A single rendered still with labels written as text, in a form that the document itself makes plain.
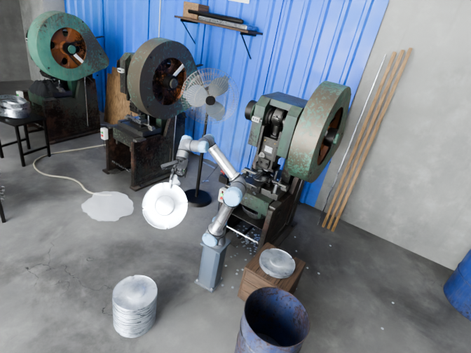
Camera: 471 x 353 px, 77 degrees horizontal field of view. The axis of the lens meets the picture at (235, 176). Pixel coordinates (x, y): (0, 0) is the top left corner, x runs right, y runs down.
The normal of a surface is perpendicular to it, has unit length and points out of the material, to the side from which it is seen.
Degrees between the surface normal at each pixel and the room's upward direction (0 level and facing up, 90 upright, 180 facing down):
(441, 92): 90
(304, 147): 91
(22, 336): 0
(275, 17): 90
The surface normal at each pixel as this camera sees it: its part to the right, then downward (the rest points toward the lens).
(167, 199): -0.10, -0.16
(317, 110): -0.32, -0.27
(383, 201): -0.53, 0.32
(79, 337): 0.17, -0.87
